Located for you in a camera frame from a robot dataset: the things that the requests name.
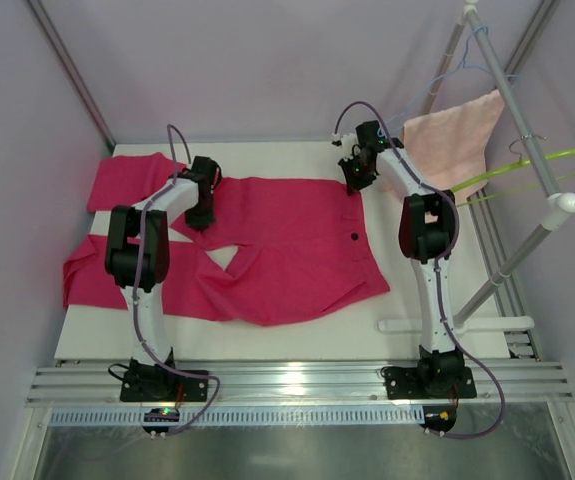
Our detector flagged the pink trousers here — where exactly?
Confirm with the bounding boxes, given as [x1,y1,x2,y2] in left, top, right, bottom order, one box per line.
[61,153,393,328]

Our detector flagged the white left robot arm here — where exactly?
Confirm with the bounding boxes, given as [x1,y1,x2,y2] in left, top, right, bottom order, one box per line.
[104,156,222,401]

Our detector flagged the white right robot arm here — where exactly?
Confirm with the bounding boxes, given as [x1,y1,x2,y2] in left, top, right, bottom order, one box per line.
[332,121,465,399]

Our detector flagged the green plastic hanger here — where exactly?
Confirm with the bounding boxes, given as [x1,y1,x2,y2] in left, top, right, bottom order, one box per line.
[448,143,575,207]

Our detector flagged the light pink towel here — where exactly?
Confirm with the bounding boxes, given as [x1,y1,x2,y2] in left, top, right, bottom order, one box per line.
[402,90,505,206]

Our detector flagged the left electronics board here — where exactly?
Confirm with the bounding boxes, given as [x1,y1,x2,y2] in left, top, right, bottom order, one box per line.
[141,407,180,439]

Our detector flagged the electronics board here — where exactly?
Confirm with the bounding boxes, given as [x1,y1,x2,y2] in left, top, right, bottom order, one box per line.
[420,404,457,436]
[141,407,180,439]

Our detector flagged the right electronics board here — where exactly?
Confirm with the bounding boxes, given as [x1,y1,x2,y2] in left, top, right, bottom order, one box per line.
[420,404,457,436]

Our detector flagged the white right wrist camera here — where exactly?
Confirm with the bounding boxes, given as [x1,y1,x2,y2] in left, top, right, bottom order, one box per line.
[331,133,358,149]

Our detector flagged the blue wire hanger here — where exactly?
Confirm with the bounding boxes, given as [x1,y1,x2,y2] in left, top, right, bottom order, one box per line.
[385,24,492,133]

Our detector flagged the white clothes rack frame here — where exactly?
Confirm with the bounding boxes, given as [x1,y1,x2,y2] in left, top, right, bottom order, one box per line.
[349,0,575,335]

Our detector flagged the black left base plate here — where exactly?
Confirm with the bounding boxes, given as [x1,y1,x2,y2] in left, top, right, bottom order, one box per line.
[108,360,208,403]

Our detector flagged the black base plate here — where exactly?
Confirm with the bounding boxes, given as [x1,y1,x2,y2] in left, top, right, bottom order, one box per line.
[108,360,208,403]
[380,366,477,400]

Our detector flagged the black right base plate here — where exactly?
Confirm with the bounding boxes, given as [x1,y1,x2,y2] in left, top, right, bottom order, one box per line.
[380,366,477,400]

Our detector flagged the slotted cable duct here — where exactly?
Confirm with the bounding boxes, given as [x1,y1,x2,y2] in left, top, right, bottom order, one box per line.
[48,404,423,427]

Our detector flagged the aluminium front rail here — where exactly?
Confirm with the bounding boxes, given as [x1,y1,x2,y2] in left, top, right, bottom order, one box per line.
[26,359,573,407]

